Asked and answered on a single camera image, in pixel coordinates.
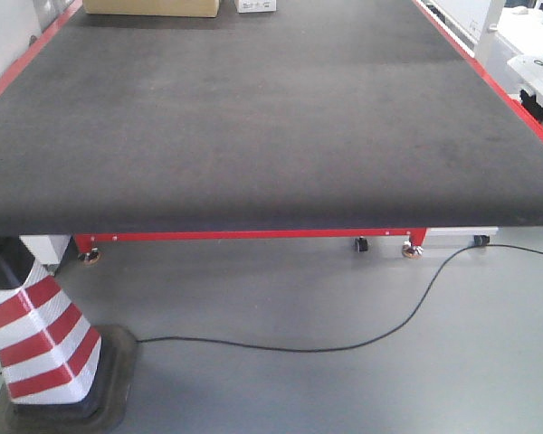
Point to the white long box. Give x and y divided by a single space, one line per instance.
255 6

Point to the cardboard box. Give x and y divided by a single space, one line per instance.
171 8

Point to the red white traffic cone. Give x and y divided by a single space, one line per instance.
61 374

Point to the white mobile machine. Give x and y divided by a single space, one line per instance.
529 69

